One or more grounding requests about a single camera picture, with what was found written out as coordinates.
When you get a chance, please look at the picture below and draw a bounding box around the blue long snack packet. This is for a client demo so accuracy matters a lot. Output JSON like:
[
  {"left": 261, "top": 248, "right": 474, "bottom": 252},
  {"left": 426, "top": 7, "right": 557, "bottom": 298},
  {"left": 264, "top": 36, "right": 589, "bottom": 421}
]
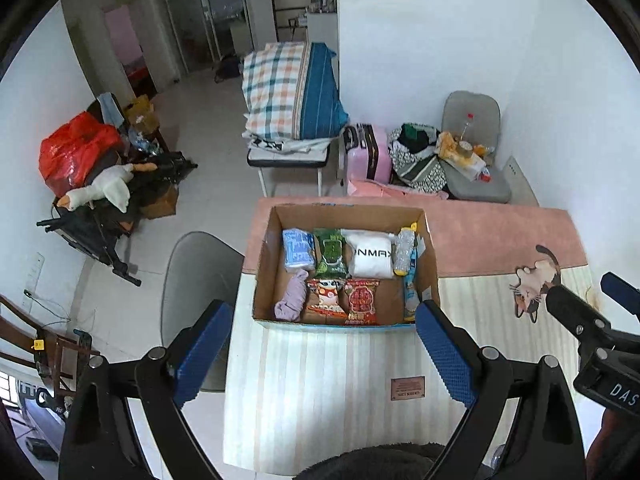
[{"left": 404, "top": 248, "right": 420, "bottom": 323}]

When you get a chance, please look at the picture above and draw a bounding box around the red snack bag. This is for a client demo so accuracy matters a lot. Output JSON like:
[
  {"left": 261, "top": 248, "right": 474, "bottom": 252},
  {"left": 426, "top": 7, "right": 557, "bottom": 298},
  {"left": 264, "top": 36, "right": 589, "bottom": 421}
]
[{"left": 344, "top": 278, "right": 380, "bottom": 325}]

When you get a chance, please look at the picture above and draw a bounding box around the purple cloth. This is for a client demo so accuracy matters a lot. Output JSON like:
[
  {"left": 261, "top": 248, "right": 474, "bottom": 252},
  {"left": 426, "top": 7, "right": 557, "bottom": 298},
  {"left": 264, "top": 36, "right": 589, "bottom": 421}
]
[{"left": 274, "top": 269, "right": 309, "bottom": 322}]

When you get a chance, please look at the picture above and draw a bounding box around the orange panda snack bag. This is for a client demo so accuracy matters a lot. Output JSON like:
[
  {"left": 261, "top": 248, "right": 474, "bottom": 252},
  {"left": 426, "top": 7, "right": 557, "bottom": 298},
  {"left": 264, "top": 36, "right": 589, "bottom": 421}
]
[{"left": 307, "top": 278, "right": 347, "bottom": 320}]

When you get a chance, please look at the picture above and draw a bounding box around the blue tissue pack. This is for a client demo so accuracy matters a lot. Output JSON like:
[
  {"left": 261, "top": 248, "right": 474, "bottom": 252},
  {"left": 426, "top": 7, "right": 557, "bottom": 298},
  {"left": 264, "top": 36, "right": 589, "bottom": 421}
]
[{"left": 282, "top": 228, "right": 316, "bottom": 272}]

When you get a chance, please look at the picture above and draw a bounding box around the grey round chair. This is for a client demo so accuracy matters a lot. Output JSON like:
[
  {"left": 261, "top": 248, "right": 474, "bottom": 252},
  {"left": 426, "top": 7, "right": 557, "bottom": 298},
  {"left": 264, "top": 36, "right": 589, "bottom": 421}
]
[{"left": 159, "top": 231, "right": 246, "bottom": 394}]

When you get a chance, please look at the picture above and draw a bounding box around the grey chair with clutter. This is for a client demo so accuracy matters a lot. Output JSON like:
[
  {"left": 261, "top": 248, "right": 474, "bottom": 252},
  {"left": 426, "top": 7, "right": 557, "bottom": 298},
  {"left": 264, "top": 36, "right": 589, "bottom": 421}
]
[{"left": 440, "top": 90, "right": 511, "bottom": 204}]

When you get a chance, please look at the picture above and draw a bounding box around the yellow crumpled bag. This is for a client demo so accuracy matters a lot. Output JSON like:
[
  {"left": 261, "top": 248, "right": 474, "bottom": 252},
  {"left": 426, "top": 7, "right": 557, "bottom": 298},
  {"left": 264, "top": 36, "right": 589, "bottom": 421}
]
[{"left": 436, "top": 131, "right": 491, "bottom": 182}]

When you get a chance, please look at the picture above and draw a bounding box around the white NMAX pillow pack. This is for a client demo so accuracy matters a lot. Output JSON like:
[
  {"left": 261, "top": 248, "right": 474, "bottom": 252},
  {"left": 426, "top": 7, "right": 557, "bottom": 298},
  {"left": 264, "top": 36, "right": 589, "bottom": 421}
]
[{"left": 341, "top": 229, "right": 395, "bottom": 280}]

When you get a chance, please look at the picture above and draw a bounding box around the clear plastic bottle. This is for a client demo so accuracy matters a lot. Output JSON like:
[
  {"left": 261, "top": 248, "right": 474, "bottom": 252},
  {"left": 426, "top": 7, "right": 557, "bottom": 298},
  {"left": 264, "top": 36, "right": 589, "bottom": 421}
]
[{"left": 459, "top": 113, "right": 474, "bottom": 141}]

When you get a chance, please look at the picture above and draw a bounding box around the small brown cardboard box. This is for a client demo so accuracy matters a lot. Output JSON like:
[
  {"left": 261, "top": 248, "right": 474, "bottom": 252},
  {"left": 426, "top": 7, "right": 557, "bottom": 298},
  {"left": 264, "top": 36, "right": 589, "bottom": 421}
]
[{"left": 140, "top": 183, "right": 179, "bottom": 220}]

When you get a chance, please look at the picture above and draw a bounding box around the black white patterned bag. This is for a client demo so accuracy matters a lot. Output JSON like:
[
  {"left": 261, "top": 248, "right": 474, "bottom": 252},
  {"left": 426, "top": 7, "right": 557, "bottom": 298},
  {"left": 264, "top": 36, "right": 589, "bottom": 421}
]
[{"left": 387, "top": 122, "right": 447, "bottom": 194}]

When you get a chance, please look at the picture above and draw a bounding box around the white goose plush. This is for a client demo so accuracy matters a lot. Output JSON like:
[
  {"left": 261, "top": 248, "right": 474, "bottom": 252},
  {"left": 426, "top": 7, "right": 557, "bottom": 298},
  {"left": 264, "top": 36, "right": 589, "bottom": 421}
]
[{"left": 56, "top": 162, "right": 158, "bottom": 214}]

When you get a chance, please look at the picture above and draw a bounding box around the green snack packet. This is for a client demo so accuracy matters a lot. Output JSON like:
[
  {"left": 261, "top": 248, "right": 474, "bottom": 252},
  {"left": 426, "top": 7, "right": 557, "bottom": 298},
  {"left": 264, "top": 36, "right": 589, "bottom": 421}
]
[{"left": 314, "top": 228, "right": 348, "bottom": 278}]

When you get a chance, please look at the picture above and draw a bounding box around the pink suitcase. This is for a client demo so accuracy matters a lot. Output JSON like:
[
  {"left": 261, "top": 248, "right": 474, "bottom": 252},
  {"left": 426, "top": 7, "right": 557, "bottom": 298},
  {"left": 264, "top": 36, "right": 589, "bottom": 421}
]
[{"left": 343, "top": 124, "right": 393, "bottom": 184}]

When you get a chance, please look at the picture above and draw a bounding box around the red plastic bag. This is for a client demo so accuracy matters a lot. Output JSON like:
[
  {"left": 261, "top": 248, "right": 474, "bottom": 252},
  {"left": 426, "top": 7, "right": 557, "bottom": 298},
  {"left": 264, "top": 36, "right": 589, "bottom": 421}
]
[{"left": 38, "top": 112, "right": 124, "bottom": 197}]

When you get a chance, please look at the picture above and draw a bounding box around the white folding chair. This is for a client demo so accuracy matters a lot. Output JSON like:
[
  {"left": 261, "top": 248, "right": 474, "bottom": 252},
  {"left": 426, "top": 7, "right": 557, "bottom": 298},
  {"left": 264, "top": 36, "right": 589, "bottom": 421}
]
[{"left": 246, "top": 140, "right": 331, "bottom": 197}]

